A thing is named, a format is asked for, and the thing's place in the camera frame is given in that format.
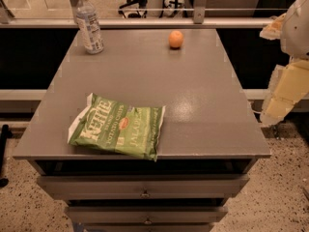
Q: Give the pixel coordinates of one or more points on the black office chair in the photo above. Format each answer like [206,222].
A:
[133,0]

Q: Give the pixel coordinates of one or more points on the grey drawer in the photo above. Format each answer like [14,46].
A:
[146,215]
[142,187]

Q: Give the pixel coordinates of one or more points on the orange fruit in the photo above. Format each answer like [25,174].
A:
[175,39]

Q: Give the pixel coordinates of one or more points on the green jalapeno chip bag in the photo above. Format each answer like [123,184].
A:
[117,127]

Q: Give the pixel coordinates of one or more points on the black floor stand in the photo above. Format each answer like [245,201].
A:
[4,135]

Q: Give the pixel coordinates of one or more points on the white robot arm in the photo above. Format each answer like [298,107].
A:
[294,39]

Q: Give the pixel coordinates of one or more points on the metal railing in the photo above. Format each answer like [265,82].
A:
[197,14]

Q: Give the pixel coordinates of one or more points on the top grey drawer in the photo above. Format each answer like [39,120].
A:
[142,187]

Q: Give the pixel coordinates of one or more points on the grey drawer cabinet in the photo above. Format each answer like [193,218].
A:
[208,125]

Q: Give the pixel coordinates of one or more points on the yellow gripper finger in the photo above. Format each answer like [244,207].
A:
[273,30]
[287,86]

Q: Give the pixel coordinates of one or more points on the clear plastic water bottle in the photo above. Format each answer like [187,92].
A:
[87,20]

